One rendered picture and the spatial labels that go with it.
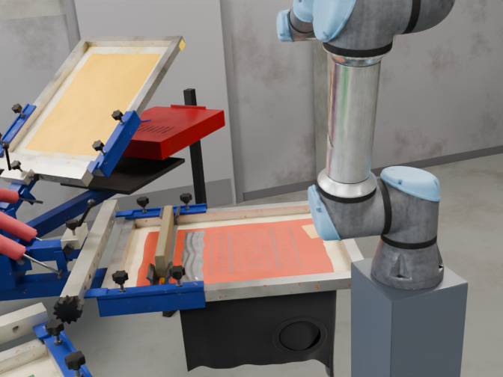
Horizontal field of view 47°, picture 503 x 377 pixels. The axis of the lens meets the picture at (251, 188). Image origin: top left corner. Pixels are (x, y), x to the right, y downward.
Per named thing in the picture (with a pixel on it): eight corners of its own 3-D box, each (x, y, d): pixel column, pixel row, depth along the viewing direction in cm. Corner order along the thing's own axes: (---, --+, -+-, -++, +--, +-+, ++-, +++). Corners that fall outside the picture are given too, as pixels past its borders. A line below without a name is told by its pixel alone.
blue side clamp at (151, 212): (207, 220, 220) (206, 203, 217) (207, 225, 215) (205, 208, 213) (129, 227, 219) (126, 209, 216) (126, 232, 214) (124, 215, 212)
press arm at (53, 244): (89, 249, 191) (87, 235, 190) (86, 258, 186) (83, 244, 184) (37, 253, 191) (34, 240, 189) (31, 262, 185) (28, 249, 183)
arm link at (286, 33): (282, 35, 135) (277, 47, 144) (328, 33, 136) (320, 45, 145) (279, 3, 136) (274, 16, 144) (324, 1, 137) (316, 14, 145)
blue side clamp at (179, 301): (206, 298, 168) (203, 277, 166) (205, 307, 164) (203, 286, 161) (102, 307, 167) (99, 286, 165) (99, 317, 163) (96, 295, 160)
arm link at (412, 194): (448, 239, 116) (453, 176, 111) (384, 247, 115) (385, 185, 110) (424, 215, 127) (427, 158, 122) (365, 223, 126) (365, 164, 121)
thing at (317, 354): (327, 359, 193) (325, 265, 180) (332, 376, 185) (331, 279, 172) (190, 372, 191) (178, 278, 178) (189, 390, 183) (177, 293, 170)
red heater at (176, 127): (157, 123, 338) (154, 103, 334) (225, 128, 318) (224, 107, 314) (87, 155, 288) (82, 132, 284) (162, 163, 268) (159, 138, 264)
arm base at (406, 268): (458, 280, 120) (462, 238, 116) (394, 296, 116) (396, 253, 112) (417, 250, 133) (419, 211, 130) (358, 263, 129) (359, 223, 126)
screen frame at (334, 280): (333, 207, 220) (332, 198, 219) (372, 286, 166) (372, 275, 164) (126, 224, 217) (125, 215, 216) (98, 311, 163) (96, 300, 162)
